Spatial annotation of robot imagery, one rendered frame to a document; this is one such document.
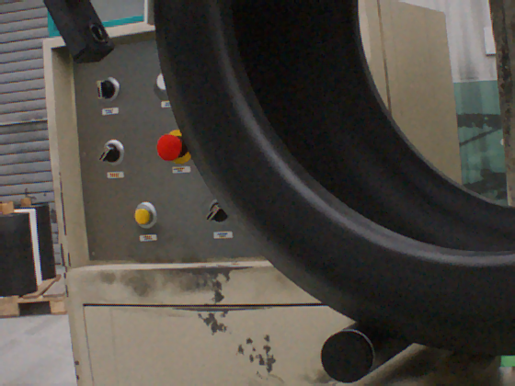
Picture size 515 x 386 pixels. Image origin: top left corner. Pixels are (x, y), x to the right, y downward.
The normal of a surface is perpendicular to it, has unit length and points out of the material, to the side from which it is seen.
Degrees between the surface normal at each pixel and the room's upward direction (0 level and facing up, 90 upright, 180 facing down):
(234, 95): 94
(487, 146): 90
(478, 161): 90
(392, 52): 90
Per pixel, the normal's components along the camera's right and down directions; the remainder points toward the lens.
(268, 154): -0.56, 0.20
